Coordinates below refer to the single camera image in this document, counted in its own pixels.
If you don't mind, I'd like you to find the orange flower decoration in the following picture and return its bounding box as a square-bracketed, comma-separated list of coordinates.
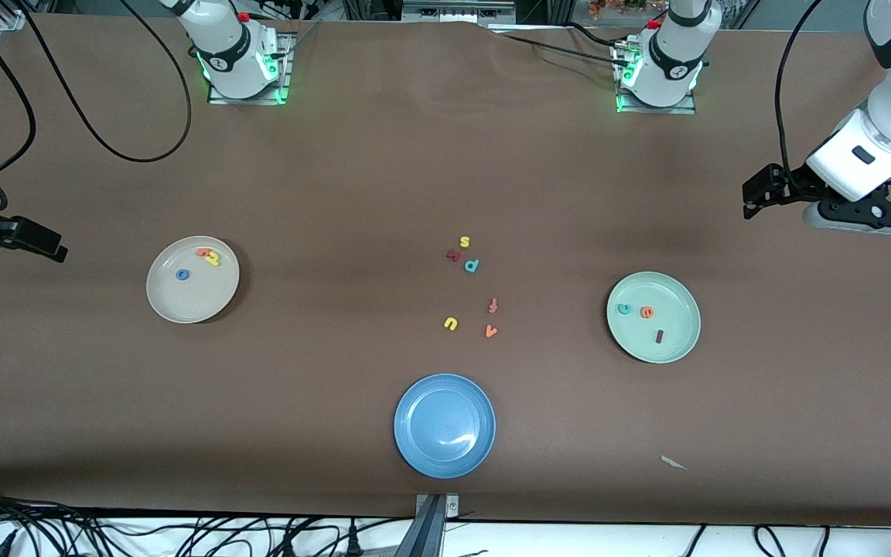
[589, 0, 667, 18]

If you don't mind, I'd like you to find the long black table cable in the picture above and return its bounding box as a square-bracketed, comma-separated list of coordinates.
[492, 31, 624, 66]

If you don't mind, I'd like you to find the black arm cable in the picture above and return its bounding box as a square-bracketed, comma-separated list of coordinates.
[0, 0, 193, 214]
[773, 0, 825, 183]

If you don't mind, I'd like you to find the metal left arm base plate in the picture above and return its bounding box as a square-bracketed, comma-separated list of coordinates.
[613, 39, 698, 115]

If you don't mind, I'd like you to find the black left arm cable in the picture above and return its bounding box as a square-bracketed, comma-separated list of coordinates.
[773, 0, 825, 183]

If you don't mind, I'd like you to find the short black table cable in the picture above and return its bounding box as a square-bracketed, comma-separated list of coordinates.
[568, 22, 618, 46]

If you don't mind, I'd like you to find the brown table cover mat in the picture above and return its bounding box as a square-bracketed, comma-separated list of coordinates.
[0, 14, 891, 528]

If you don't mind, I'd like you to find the pale green plate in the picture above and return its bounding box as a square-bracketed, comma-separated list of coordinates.
[606, 271, 702, 364]

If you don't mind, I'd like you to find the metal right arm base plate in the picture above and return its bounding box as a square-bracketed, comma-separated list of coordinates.
[208, 31, 292, 106]

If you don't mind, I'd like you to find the grey metal rail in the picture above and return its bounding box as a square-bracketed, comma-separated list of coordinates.
[403, 0, 516, 22]

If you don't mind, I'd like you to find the blue plate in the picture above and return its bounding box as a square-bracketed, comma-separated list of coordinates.
[393, 373, 497, 480]

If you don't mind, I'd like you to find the beige brown plate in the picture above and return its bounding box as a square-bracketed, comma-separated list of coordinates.
[145, 235, 241, 324]

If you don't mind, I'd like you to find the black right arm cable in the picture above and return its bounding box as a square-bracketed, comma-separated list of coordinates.
[0, 0, 193, 214]

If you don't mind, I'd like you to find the grey metal table bracket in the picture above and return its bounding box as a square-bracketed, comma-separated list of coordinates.
[395, 494, 460, 557]

